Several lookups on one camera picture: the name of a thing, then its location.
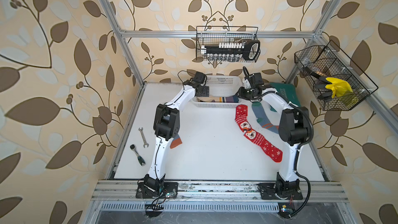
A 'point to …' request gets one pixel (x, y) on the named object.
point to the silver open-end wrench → (145, 143)
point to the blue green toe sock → (261, 117)
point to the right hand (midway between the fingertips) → (238, 94)
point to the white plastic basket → (222, 85)
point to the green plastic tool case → (288, 90)
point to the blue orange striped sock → (176, 141)
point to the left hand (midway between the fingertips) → (200, 89)
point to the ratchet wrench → (139, 158)
